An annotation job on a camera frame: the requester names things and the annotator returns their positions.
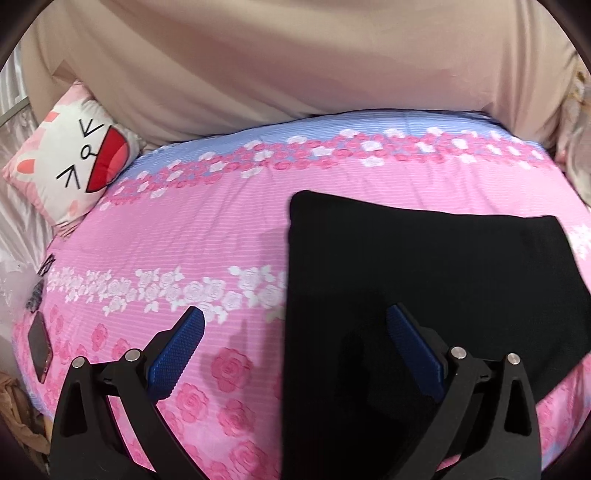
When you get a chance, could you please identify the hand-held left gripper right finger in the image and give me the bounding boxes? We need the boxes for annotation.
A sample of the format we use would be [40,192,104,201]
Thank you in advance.
[382,303,542,480]

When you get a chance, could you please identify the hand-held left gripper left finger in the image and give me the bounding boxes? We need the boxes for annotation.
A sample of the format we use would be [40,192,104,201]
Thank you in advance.
[50,306,219,480]

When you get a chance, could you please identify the black pants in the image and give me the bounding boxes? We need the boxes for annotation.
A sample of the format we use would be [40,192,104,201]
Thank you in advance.
[279,190,591,480]

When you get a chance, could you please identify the pink rose print bed sheet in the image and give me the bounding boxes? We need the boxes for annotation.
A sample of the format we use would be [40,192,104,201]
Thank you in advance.
[11,108,591,480]

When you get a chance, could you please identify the dark smartphone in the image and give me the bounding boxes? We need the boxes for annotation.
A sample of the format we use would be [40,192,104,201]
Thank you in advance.
[28,311,54,385]

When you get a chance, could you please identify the black lace cloth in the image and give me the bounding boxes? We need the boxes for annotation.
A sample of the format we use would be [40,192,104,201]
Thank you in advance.
[25,278,47,308]

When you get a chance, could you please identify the brown crumpled cloth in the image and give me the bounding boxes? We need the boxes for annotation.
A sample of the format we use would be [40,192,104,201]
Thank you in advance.
[0,371,49,459]

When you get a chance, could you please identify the white satin curtain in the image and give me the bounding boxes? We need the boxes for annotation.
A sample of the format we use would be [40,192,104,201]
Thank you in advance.
[0,46,57,278]

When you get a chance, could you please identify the cat face pillow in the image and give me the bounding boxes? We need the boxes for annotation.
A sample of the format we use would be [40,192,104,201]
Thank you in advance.
[2,80,142,239]

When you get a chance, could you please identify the pale floral curtain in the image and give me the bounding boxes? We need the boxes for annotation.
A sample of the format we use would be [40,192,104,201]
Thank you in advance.
[554,55,591,205]

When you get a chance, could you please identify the beige cloth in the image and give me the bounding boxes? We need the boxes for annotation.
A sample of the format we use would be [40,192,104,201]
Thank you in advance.
[25,0,579,151]

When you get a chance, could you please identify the grey metal rail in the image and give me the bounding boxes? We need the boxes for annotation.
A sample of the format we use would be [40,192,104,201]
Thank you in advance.
[0,98,34,121]

